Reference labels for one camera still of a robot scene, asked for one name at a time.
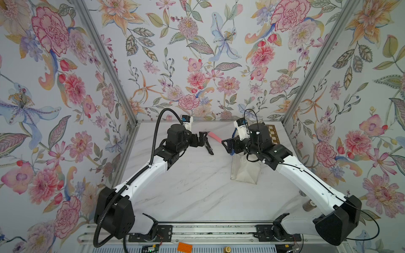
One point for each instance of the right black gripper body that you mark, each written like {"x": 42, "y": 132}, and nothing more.
{"x": 247, "y": 146}

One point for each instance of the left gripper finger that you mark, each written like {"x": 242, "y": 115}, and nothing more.
{"x": 203, "y": 144}
{"x": 203, "y": 136}

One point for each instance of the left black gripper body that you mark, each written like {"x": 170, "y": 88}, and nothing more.
{"x": 187, "y": 140}

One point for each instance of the white canvas cartoon pouch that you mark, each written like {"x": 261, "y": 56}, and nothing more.
{"x": 243, "y": 168}

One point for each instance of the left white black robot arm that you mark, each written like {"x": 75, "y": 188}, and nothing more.
{"x": 116, "y": 215}

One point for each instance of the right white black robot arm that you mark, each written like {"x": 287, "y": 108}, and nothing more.
{"x": 339, "y": 215}

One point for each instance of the wooden chessboard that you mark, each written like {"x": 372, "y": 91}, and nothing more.
{"x": 273, "y": 134}

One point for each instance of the brown thread spool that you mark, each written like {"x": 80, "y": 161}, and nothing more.
{"x": 309, "y": 206}

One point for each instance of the orange plastic block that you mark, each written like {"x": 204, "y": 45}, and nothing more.
{"x": 184, "y": 248}

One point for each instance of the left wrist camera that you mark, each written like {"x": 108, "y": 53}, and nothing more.
{"x": 187, "y": 122}

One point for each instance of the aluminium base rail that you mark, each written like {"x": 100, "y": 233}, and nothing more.
{"x": 213, "y": 233}

